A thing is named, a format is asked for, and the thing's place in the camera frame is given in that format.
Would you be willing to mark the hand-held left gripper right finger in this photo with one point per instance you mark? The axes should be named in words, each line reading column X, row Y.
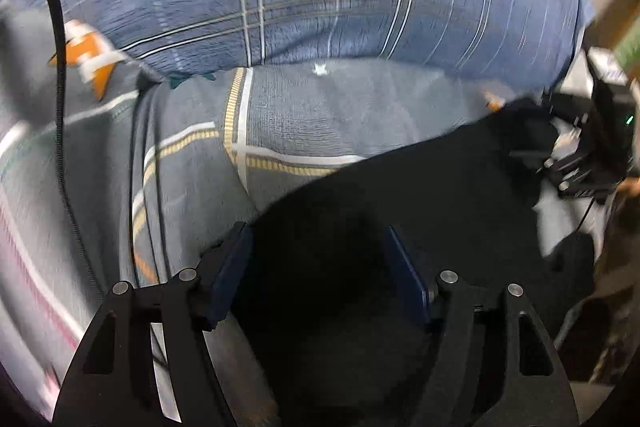
column 407, row 277

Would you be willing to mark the person's right hand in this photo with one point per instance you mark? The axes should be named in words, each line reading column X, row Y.
column 631, row 187

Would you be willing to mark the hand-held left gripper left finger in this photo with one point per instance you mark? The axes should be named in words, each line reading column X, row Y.
column 235, row 272

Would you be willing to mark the black pants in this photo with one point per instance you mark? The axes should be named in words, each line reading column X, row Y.
column 400, row 187

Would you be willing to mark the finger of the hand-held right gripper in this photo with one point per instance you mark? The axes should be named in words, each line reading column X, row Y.
column 567, row 177

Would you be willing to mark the grey printed bedsheet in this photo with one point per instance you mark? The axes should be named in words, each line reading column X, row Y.
column 300, row 117

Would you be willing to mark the cardboard box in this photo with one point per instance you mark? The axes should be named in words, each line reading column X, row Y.
column 617, row 12

